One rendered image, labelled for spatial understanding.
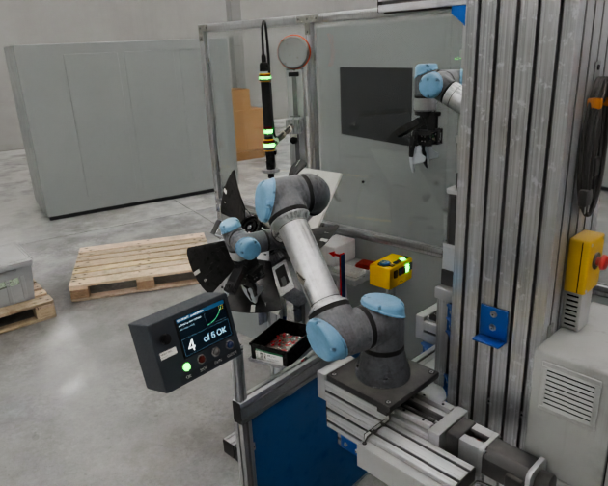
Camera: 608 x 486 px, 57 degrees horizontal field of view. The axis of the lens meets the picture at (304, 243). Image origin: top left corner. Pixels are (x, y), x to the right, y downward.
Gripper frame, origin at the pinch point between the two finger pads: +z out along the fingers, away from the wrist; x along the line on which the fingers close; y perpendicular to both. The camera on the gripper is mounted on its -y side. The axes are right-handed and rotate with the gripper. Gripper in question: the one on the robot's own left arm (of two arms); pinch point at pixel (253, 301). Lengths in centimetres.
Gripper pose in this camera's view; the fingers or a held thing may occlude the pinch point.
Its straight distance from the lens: 218.4
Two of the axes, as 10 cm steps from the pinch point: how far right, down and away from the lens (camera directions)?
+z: 2.4, 8.2, 5.2
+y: 6.4, -5.4, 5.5
